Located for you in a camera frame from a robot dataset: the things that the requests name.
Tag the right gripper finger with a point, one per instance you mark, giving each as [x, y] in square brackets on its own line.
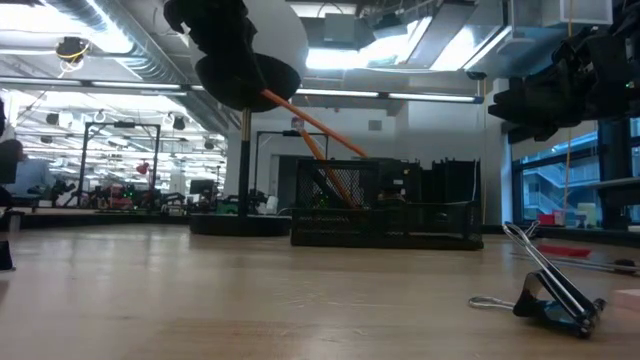
[532, 133]
[530, 100]

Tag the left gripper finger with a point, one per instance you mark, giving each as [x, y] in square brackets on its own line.
[242, 72]

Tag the red eraser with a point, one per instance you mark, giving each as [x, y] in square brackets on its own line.
[565, 250]

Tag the black pen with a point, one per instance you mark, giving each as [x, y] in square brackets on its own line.
[325, 192]

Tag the black binder clip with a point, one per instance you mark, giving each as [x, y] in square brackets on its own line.
[560, 300]

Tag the pink sticky note pad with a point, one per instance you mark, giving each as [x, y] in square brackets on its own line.
[627, 300]

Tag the black mesh desk organizer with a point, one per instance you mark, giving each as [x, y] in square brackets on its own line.
[385, 230]

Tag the white globe table lamp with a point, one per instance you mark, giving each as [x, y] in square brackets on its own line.
[280, 30]

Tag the small red box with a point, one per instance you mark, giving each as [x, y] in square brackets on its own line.
[546, 219]

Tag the ceiling light strip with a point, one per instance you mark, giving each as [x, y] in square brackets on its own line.
[340, 93]
[125, 85]

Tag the grey ceiling box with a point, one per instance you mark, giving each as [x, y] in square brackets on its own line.
[340, 27]

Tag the black and yellow ceiling reel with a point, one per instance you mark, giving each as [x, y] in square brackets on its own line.
[72, 50]

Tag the person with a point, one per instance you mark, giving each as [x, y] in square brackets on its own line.
[32, 177]

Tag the silver ceiling duct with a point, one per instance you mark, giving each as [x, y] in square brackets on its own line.
[150, 55]

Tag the black metal stand frame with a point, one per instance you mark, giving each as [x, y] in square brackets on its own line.
[120, 124]

